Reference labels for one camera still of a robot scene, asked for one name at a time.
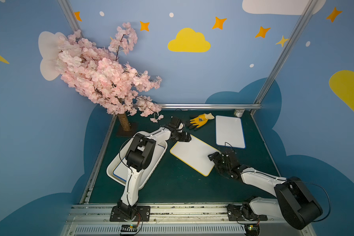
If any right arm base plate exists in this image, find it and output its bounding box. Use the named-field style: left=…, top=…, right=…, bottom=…
left=227, top=204, right=267, bottom=221

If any green circuit board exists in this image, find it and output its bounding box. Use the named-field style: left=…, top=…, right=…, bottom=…
left=244, top=224, right=260, bottom=236
left=119, top=224, right=139, bottom=236

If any pink cherry blossom tree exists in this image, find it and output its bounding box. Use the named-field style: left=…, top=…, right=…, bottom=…
left=56, top=22, right=163, bottom=123

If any white plastic storage box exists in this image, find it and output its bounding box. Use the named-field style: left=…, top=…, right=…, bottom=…
left=106, top=131, right=168, bottom=190

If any yellow-edged whiteboard back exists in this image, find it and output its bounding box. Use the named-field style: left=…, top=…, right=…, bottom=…
left=170, top=135, right=219, bottom=177

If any left aluminium frame post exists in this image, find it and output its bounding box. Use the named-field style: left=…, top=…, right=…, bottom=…
left=57, top=0, right=81, bottom=32

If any right aluminium frame post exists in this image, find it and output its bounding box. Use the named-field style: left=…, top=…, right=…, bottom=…
left=250, top=0, right=319, bottom=116

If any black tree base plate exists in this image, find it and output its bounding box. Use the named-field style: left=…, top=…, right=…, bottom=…
left=116, top=123, right=138, bottom=137

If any left green circuit board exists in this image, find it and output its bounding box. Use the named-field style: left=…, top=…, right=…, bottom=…
left=119, top=224, right=139, bottom=236

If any horizontal aluminium back bar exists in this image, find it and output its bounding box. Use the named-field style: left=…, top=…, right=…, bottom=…
left=158, top=103, right=262, bottom=110

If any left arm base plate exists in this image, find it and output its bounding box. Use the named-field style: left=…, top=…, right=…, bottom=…
left=109, top=206, right=150, bottom=222

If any right green circuit board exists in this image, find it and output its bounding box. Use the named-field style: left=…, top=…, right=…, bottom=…
left=244, top=224, right=260, bottom=236

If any aluminium front rail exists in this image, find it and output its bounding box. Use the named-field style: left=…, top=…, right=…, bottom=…
left=61, top=203, right=316, bottom=236

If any aluminium frame post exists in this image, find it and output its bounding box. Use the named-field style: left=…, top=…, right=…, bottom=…
left=250, top=0, right=319, bottom=116
left=57, top=0, right=81, bottom=32

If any blue-edged whiteboard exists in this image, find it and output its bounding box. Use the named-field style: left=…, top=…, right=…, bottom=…
left=215, top=116, right=246, bottom=149
left=112, top=143, right=166, bottom=183

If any yellow black work glove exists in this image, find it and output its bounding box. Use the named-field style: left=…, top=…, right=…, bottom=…
left=187, top=113, right=215, bottom=130

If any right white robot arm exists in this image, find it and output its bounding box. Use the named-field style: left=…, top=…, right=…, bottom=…
left=208, top=150, right=327, bottom=230

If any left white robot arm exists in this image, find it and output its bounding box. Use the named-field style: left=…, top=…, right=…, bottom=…
left=115, top=117, right=191, bottom=221

